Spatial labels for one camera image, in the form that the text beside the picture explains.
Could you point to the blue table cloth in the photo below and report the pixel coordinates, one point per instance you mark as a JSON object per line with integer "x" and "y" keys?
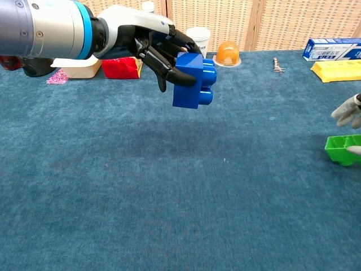
{"x": 141, "y": 183}

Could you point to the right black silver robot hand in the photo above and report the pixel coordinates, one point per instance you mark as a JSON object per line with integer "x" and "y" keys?
{"x": 351, "y": 113}

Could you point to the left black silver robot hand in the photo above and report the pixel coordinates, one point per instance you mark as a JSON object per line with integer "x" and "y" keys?
{"x": 132, "y": 22}

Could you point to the beige takeaway lunch box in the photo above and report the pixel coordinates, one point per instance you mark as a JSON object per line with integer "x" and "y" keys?
{"x": 79, "y": 70}

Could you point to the blue and green block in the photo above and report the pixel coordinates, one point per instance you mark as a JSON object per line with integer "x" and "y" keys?
{"x": 187, "y": 96}

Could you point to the cola bottle red cap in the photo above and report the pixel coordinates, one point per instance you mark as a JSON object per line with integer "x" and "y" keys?
{"x": 8, "y": 62}

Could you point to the pink patterned packet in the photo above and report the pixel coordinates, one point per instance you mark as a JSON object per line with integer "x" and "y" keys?
{"x": 57, "y": 77}

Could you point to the orange jelly cup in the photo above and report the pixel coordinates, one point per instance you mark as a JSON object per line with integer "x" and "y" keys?
{"x": 228, "y": 53}

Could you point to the yellow red snack bag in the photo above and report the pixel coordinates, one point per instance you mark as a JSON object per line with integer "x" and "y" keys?
{"x": 119, "y": 69}

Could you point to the blue white toothpaste box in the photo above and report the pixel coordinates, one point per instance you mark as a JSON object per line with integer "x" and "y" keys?
{"x": 332, "y": 49}

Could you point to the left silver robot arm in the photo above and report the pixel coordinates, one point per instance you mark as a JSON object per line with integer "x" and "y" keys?
{"x": 42, "y": 28}

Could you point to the white paper cup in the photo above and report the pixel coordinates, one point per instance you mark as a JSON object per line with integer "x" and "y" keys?
{"x": 200, "y": 35}

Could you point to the bamboo folding screen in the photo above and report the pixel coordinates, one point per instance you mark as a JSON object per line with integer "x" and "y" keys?
{"x": 282, "y": 22}

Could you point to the yellow plastic tray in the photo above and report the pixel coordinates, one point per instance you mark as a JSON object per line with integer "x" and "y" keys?
{"x": 338, "y": 72}

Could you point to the green building block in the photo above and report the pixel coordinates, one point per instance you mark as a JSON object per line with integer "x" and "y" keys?
{"x": 337, "y": 152}

